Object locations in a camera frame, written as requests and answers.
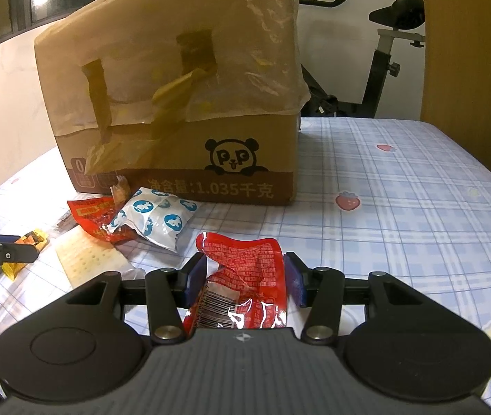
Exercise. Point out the clear plastic box liner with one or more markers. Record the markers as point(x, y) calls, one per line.
point(271, 30)

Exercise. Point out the red yellow label snack packet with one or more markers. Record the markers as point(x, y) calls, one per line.
point(94, 218)

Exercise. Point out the yellow candy packet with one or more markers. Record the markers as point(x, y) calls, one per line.
point(34, 238)

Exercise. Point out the pale perforated cracker packet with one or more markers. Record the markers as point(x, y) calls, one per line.
point(90, 255)

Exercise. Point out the brown candy wrapper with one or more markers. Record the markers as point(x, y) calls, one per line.
point(120, 192)

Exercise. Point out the brown cardboard box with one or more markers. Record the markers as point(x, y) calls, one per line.
point(236, 147)

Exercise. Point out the black exercise bike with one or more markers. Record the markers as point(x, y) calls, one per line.
point(372, 82)

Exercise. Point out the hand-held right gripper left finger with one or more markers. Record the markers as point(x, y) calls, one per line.
point(196, 277)

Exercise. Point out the wooden board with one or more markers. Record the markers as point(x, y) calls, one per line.
point(474, 52)

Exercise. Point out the white blue spotted snack packet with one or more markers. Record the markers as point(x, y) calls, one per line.
point(159, 218)

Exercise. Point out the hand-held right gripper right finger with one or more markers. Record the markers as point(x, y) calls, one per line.
point(296, 283)

